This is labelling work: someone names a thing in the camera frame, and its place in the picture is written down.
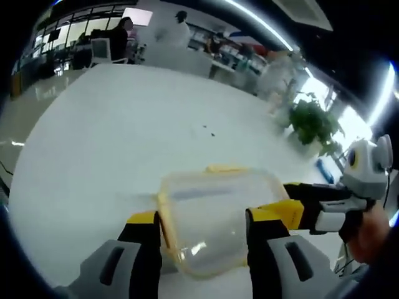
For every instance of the white counter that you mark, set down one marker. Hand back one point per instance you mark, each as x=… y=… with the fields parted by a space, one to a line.
x=187 y=60

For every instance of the curved ceiling light strip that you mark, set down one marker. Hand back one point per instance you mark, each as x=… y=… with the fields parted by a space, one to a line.
x=385 y=90

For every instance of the white wall screen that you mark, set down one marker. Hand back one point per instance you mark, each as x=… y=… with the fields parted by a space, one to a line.
x=137 y=16

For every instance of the ceiling vent panel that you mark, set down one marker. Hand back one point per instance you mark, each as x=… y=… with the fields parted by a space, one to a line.
x=305 y=12

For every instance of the clear container with yellow buckles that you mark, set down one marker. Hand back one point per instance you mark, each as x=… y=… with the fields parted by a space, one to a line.
x=212 y=218

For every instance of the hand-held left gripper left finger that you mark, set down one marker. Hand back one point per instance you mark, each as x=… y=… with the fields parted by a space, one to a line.
x=137 y=258

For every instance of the shelf of storage bins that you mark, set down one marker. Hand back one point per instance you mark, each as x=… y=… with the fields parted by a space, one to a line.
x=237 y=50

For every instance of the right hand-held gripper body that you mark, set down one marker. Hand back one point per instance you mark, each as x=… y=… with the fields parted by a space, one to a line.
x=368 y=168

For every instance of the person's right hand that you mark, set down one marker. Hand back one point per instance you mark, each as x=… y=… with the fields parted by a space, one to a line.
x=374 y=236

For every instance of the green potted plant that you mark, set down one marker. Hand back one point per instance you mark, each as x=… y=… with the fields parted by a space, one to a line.
x=315 y=124

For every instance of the white office chair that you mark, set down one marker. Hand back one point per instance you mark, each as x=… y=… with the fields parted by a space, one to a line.
x=100 y=50

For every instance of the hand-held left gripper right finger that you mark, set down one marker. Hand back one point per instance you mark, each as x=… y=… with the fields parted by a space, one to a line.
x=268 y=258

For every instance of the long ceiling light strip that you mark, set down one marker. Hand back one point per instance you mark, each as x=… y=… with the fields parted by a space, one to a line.
x=262 y=25

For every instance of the blue wipes packet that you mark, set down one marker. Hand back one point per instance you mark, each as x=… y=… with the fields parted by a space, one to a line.
x=325 y=171

